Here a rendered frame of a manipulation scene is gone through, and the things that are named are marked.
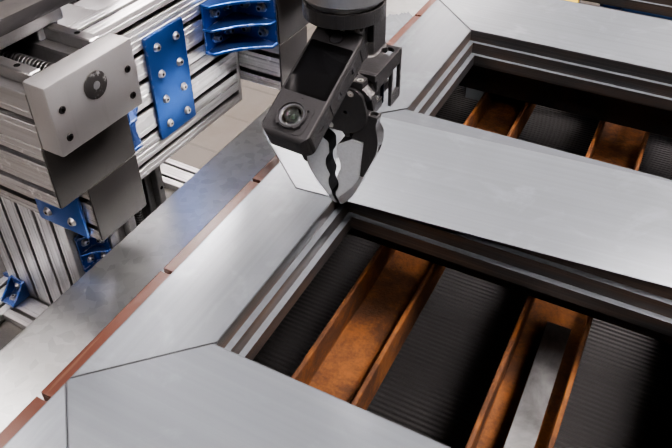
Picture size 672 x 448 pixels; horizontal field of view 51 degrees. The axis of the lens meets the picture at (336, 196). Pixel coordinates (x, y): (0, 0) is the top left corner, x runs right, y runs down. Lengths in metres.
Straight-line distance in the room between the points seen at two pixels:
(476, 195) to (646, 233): 0.18
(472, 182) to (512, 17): 0.46
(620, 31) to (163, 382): 0.90
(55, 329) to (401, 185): 0.47
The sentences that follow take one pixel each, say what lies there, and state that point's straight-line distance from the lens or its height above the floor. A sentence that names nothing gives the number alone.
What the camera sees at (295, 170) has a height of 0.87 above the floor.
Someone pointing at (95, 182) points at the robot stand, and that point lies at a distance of 0.96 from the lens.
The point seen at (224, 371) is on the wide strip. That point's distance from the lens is 0.64.
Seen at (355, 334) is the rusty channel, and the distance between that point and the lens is 0.91.
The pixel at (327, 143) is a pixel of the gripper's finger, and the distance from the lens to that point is 0.67.
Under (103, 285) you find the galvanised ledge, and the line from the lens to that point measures 1.01.
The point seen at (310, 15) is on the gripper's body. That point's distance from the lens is 0.60.
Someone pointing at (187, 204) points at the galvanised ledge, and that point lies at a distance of 1.11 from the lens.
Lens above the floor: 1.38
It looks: 39 degrees down
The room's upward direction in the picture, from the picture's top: straight up
